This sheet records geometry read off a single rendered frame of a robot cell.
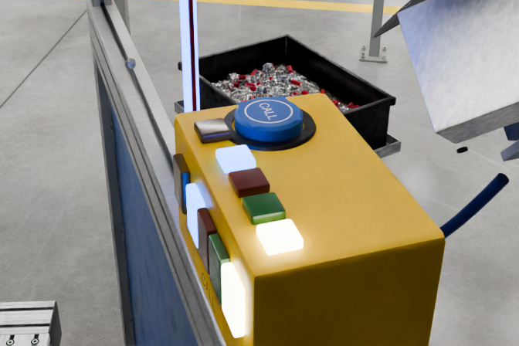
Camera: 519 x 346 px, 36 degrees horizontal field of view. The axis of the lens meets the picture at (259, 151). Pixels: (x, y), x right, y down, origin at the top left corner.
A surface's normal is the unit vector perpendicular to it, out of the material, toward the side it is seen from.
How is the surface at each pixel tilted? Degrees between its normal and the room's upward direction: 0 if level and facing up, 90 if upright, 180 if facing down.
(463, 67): 55
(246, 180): 0
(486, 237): 0
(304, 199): 0
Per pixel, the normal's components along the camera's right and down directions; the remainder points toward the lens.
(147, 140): 0.01, -0.85
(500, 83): -0.48, -0.14
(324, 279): 0.31, 0.50
